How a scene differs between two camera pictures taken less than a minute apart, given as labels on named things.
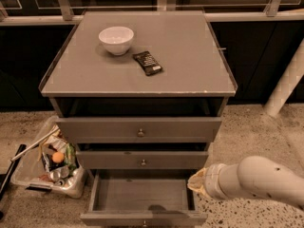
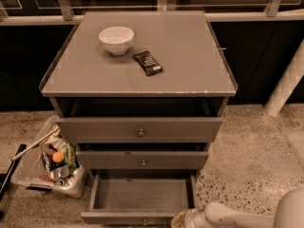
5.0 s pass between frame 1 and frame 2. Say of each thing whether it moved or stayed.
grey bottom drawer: stayed
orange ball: stayed
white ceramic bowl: stayed
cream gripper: moved
